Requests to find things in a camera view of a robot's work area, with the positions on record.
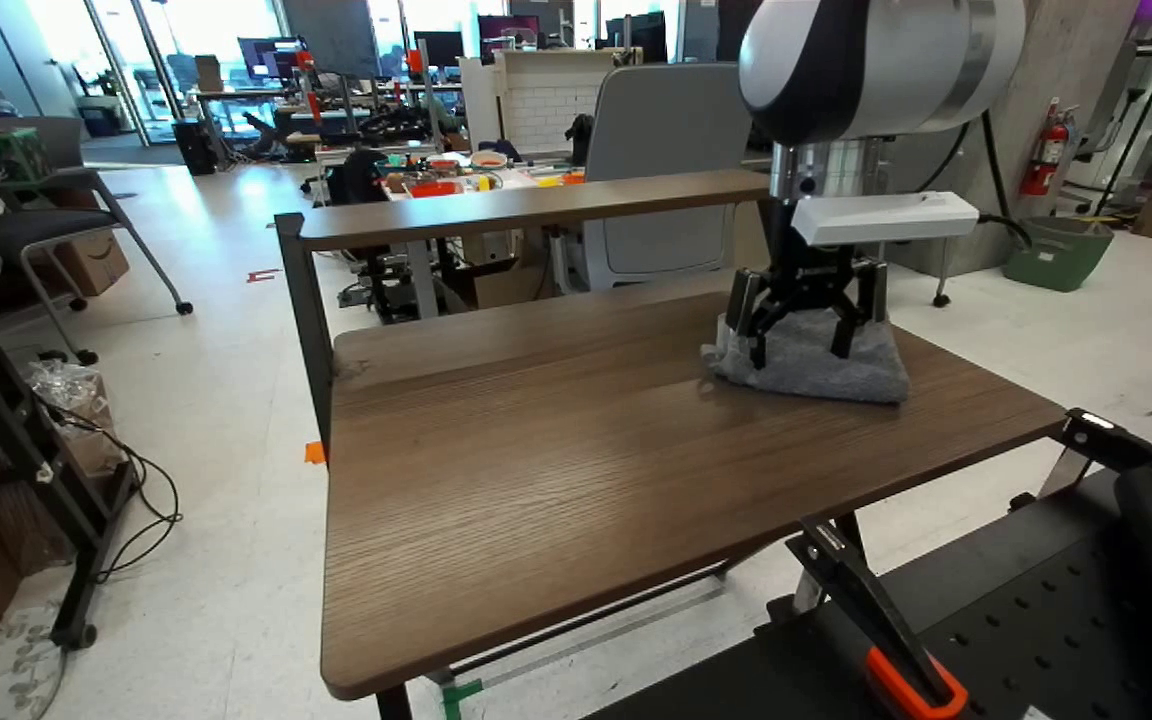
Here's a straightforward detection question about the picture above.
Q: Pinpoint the black clamp orange handle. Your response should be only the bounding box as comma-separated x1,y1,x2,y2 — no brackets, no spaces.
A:
788,525,968,720

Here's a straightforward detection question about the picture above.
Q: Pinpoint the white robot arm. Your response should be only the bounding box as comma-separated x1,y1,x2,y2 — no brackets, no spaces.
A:
726,0,1029,367

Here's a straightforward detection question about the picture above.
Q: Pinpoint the white whiteboard panel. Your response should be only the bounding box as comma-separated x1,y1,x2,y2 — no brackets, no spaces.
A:
459,53,613,154

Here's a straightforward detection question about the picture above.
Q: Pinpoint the cardboard box left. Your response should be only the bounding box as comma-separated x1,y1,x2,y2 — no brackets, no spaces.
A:
58,233,128,297

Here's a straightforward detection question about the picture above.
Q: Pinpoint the green plastic bin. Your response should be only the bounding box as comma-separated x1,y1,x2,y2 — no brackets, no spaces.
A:
999,217,1112,292

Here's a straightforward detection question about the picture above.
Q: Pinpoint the cluttered background work table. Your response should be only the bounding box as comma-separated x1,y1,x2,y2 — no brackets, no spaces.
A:
379,151,584,198

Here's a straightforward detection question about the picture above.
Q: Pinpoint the grey office chair back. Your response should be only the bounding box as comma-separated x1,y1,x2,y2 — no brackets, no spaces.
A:
584,64,751,288

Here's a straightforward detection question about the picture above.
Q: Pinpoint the grey armchair with wheels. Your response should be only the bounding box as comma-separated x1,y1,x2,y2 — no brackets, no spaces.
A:
866,125,974,308

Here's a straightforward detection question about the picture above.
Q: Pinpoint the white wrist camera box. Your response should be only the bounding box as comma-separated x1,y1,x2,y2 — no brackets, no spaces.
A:
791,192,982,246

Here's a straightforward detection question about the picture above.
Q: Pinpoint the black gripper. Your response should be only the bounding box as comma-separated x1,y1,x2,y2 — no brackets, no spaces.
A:
726,198,880,367

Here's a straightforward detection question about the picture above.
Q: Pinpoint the grey towel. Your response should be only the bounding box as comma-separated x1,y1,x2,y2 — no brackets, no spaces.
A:
700,313,910,402

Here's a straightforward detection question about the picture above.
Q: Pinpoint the black clamp on table edge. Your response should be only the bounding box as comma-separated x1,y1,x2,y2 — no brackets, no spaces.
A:
1039,409,1152,497

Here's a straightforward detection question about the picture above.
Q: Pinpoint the black floor cable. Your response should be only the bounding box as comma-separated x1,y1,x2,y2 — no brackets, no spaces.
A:
94,422,188,584

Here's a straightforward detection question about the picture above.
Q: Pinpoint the red fire extinguisher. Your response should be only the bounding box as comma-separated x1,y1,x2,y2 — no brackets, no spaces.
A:
1021,101,1072,195

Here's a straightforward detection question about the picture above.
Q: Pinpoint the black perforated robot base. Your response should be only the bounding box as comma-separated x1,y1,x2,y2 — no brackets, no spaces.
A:
598,470,1152,720

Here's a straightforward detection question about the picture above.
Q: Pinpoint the black metal rack left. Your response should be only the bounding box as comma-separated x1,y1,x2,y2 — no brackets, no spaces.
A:
0,347,136,650

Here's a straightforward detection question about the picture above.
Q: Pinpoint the wooden desk with shelf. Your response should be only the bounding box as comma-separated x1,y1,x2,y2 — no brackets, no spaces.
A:
271,166,1066,720

